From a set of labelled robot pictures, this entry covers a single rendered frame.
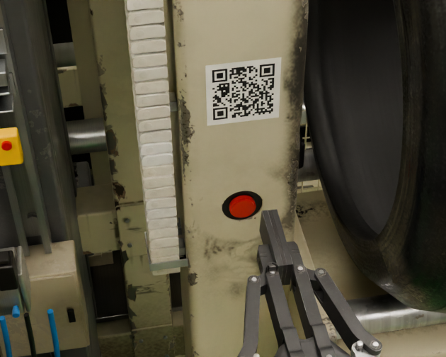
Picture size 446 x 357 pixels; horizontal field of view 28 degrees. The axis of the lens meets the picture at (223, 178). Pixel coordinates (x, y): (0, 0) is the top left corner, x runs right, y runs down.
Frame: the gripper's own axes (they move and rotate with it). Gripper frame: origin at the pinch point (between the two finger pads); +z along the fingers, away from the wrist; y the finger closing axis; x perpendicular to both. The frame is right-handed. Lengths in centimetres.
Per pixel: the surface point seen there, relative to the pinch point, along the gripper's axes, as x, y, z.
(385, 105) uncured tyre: 18, -26, 39
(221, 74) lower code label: -9.5, 3.1, 14.5
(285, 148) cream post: 0.8, -4.3, 14.1
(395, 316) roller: 22.2, -18.0, 5.8
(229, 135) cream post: -1.6, 1.9, 14.2
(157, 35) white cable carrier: -13.6, 9.2, 15.8
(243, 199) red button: 7.5, 0.0, 13.5
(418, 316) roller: 22.4, -20.9, 5.5
